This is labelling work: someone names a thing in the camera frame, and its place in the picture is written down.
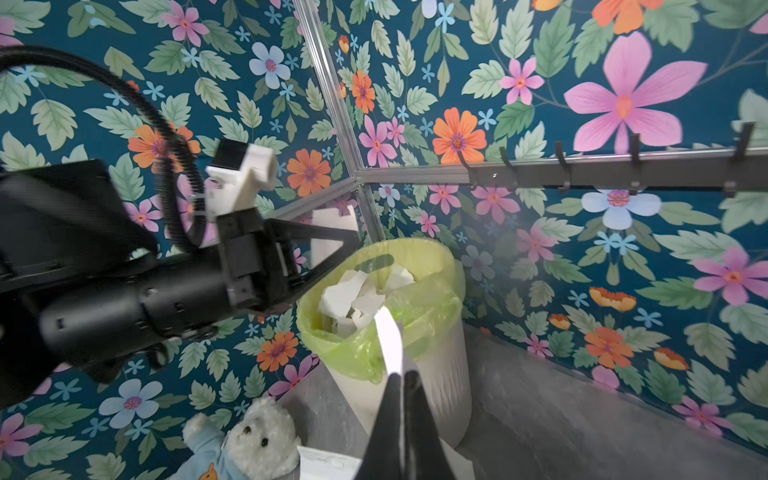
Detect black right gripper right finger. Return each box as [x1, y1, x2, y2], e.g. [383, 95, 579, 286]
[403, 371, 455, 480]

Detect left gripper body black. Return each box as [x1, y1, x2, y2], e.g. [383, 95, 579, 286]
[216, 208, 274, 309]

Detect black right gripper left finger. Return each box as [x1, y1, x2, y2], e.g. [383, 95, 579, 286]
[354, 374, 403, 480]

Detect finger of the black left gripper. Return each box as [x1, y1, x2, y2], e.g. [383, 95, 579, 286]
[266, 219, 360, 300]

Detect receipt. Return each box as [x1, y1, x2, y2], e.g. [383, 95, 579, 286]
[374, 306, 404, 375]

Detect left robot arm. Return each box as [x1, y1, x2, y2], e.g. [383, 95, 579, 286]
[1, 46, 360, 407]

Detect white ribbed trash bin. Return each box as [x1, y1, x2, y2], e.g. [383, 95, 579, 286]
[323, 317, 473, 450]

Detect aluminium crossbar left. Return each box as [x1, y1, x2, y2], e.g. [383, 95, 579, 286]
[265, 178, 358, 220]

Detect aluminium crossbar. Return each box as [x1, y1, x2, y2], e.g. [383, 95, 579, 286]
[356, 147, 767, 191]
[265, 178, 358, 220]

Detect torn paper pieces in bin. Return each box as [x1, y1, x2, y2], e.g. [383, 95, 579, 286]
[318, 264, 415, 338]

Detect white plush toy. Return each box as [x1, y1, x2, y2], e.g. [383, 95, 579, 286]
[171, 398, 301, 479]

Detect green plastic bin liner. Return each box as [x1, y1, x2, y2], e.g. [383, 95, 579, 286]
[297, 238, 466, 384]

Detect black hook rack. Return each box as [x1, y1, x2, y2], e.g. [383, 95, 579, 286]
[450, 122, 767, 196]

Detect aluminium crossbar rear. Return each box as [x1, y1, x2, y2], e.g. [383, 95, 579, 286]
[356, 147, 767, 191]

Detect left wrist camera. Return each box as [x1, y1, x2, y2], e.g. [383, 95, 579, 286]
[205, 139, 278, 222]

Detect aluminium frame post left rear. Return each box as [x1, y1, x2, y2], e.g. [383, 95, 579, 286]
[294, 1, 385, 242]

